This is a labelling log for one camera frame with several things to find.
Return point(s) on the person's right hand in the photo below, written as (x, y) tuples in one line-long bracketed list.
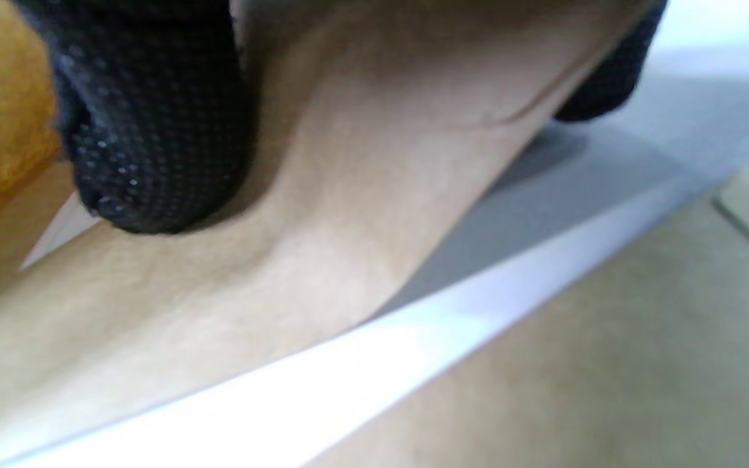
[(153, 117)]

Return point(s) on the white lined paper sheet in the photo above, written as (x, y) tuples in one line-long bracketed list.
[(56, 237)]

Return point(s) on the brown paper envelope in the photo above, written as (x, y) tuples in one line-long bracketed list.
[(608, 357), (348, 195)]

